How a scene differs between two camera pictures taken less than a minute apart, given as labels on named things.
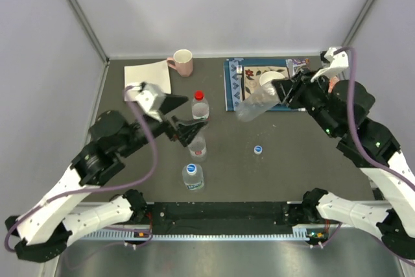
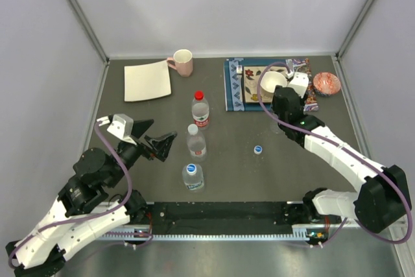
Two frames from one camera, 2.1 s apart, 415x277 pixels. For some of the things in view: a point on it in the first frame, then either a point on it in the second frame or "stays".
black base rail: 224,217 stays
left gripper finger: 171,101 → 140,126
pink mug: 182,60 stays
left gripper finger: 186,132 → 161,145
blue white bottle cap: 257,150 stays
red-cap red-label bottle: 200,107 stays
